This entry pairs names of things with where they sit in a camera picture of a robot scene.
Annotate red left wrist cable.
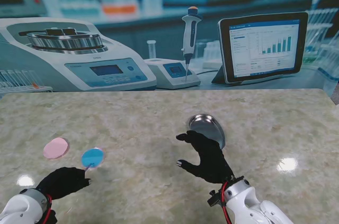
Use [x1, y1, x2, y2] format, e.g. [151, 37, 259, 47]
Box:
[42, 194, 53, 224]

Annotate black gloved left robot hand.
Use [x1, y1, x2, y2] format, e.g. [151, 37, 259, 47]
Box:
[35, 167, 92, 200]

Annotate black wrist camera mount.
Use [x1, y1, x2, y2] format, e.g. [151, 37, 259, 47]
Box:
[39, 209, 58, 224]
[207, 189, 225, 208]

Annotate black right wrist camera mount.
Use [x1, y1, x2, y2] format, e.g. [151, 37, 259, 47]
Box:
[207, 189, 225, 208]

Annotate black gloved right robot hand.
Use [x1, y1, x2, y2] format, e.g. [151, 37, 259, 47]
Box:
[176, 130, 235, 184]

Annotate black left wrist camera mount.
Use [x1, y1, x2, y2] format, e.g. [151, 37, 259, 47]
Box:
[39, 209, 58, 224]

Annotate red right wrist cable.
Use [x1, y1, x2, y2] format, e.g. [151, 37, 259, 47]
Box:
[221, 181, 230, 224]

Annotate kidney-shaped steel tray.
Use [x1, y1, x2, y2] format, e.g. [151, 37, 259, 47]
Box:
[187, 114, 226, 150]

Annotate printed laboratory backdrop banner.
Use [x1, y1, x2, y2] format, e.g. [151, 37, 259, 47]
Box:
[0, 0, 339, 95]

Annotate red wrist cable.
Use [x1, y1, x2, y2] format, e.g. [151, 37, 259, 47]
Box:
[221, 181, 230, 224]
[42, 194, 53, 224]

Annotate pink culture dish lid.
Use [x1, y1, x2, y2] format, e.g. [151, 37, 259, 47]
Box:
[43, 137, 70, 159]

